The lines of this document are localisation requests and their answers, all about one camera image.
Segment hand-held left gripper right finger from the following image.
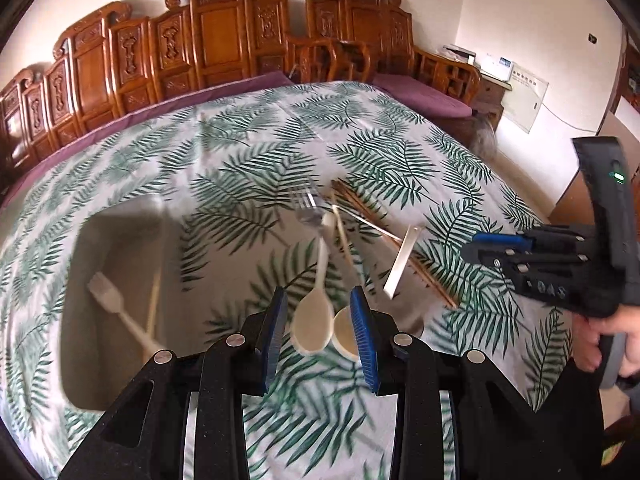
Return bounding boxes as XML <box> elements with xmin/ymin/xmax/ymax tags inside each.
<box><xmin>350</xmin><ymin>287</ymin><xmax>566</xmax><ymax>480</ymax></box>

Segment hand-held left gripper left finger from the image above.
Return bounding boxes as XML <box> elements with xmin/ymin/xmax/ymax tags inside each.
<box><xmin>60</xmin><ymin>287</ymin><xmax>290</xmax><ymax>480</ymax></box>

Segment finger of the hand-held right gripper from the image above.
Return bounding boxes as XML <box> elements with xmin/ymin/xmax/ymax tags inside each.
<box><xmin>460</xmin><ymin>244</ymin><xmax>594</xmax><ymax>282</ymax></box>
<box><xmin>472</xmin><ymin>225</ymin><xmax>599</xmax><ymax>253</ymax></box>

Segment white plastic spoon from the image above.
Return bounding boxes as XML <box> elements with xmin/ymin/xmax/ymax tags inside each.
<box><xmin>291</xmin><ymin>212</ymin><xmax>335</xmax><ymax>357</ymax></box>
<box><xmin>330</xmin><ymin>202</ymin><xmax>363</xmax><ymax>364</ymax></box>

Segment brown wooden chopstick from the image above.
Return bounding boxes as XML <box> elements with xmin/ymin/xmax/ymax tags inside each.
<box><xmin>340</xmin><ymin>187</ymin><xmax>453</xmax><ymax>309</ymax></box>
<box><xmin>331</xmin><ymin>179</ymin><xmax>458</xmax><ymax>309</ymax></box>

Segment grey utensil tray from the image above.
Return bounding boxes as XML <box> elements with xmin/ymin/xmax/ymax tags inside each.
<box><xmin>59</xmin><ymin>194</ymin><xmax>201</xmax><ymax>413</ymax></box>

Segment person's right hand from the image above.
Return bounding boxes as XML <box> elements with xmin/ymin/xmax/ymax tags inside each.
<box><xmin>572</xmin><ymin>304</ymin><xmax>640</xmax><ymax>373</ymax></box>

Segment white plastic knife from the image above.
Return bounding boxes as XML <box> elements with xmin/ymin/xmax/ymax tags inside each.
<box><xmin>383</xmin><ymin>225</ymin><xmax>424</xmax><ymax>299</ymax></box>

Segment grey furry pet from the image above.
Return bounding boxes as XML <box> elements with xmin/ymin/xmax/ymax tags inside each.
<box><xmin>470</xmin><ymin>112</ymin><xmax>499</xmax><ymax>159</ymax></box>

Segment metal fork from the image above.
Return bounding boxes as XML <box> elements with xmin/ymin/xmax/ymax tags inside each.
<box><xmin>294</xmin><ymin>184</ymin><xmax>325</xmax><ymax>233</ymax></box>

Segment pale chopstick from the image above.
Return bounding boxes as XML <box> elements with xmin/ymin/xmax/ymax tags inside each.
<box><xmin>146</xmin><ymin>269</ymin><xmax>164</xmax><ymax>342</ymax></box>

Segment wooden side table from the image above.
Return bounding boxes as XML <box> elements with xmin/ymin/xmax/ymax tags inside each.
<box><xmin>472</xmin><ymin>72</ymin><xmax>514</xmax><ymax>132</ymax></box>

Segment purple armchair cushion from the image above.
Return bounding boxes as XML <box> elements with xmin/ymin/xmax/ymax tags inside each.
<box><xmin>372</xmin><ymin>72</ymin><xmax>474</xmax><ymax>119</ymax></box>

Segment white plastic fork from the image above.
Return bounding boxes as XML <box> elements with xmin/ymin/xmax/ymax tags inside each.
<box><xmin>87</xmin><ymin>271</ymin><xmax>167</xmax><ymax>357</ymax></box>

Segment white box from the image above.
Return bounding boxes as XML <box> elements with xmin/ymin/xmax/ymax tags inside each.
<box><xmin>480</xmin><ymin>54</ymin><xmax>516</xmax><ymax>81</ymax></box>

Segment leaf print tablecloth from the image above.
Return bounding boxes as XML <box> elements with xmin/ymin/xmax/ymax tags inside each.
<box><xmin>0</xmin><ymin>80</ymin><xmax>576</xmax><ymax>480</ymax></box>

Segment carved wooden armchair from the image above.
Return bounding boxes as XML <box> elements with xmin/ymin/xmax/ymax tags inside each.
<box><xmin>287</xmin><ymin>0</ymin><xmax>483</xmax><ymax>111</ymax></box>

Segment long carved wooden sofa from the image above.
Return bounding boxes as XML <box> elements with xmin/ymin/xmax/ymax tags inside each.
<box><xmin>0</xmin><ymin>0</ymin><xmax>301</xmax><ymax>183</ymax></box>

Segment white wall panel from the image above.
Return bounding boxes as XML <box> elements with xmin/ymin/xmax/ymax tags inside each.
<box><xmin>500</xmin><ymin>62</ymin><xmax>550</xmax><ymax>135</ymax></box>

